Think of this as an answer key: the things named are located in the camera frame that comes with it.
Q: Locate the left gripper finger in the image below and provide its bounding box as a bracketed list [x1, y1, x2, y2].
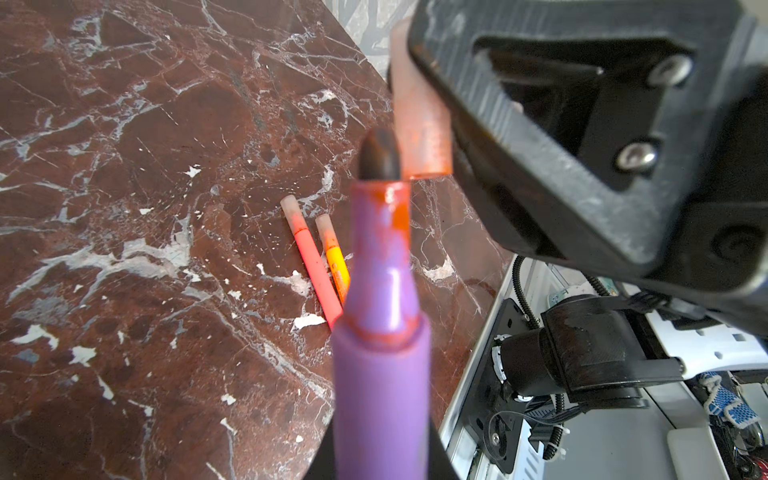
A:
[407, 1, 767, 336]

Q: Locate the orange highlighter pen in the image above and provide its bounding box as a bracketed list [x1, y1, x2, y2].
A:
[315, 214, 350, 304]

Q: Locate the purple highlighter pen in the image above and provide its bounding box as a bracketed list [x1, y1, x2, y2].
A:
[331, 128, 431, 479]

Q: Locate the pink highlighter pen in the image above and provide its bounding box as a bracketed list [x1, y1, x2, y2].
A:
[280, 195, 342, 329]

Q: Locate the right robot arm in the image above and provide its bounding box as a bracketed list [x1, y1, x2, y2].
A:
[481, 291, 767, 479]

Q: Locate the aluminium front rail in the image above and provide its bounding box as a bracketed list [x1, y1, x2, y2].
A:
[439, 268, 545, 479]

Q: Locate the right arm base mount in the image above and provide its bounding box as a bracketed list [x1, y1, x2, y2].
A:
[459, 299, 553, 479]

